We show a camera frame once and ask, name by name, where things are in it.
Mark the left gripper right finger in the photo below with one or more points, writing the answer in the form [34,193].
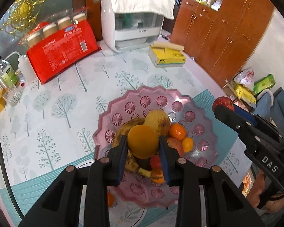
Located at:
[201,190]

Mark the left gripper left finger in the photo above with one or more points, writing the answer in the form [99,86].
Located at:
[60,204]

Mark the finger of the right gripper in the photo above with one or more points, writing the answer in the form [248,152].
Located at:
[235,122]
[258,128]

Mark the small red fruit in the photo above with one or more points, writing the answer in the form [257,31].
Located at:
[155,162]
[223,101]

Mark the large orange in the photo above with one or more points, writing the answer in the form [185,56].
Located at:
[110,199]

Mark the pink glass fruit bowl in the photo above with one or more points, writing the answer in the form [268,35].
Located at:
[158,108]

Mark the small yellow-orange mandarin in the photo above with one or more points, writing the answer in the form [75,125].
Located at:
[187,144]

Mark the red yellow apple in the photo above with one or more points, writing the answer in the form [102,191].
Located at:
[176,145]

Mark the spotted ripe banana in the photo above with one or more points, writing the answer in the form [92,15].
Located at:
[120,147]

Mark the small red fruit front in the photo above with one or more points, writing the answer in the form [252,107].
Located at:
[155,162]

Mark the yellow speckled pear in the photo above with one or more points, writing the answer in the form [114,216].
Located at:
[159,121]

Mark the mandarin orange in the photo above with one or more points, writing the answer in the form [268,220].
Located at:
[157,176]

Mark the dark green avocado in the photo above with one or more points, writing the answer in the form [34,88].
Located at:
[143,163]

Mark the person right hand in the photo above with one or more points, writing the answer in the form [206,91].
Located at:
[274,202]

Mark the teal striped placemat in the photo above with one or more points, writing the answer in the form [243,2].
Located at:
[48,131]

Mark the green snack bag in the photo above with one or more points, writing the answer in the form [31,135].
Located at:
[264,83]

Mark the round printed white placemat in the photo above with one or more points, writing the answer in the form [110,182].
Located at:
[126,214]

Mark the tree pattern tablecloth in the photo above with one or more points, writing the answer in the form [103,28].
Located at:
[106,73]

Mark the clear glass tumbler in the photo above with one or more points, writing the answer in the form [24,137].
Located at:
[11,95]

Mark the yellow tissue pack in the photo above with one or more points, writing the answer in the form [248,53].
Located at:
[166,54]

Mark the white squeeze bottle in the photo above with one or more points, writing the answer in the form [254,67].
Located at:
[25,66]

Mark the clear bottle green label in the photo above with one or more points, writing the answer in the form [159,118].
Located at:
[7,73]

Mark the red paper cup package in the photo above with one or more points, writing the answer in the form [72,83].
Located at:
[54,46]

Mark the white countertop appliance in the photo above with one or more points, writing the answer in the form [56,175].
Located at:
[124,32]

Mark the white cloth on appliance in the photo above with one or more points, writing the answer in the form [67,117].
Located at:
[160,7]

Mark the gold ornament door decoration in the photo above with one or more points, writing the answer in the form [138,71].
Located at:
[21,17]

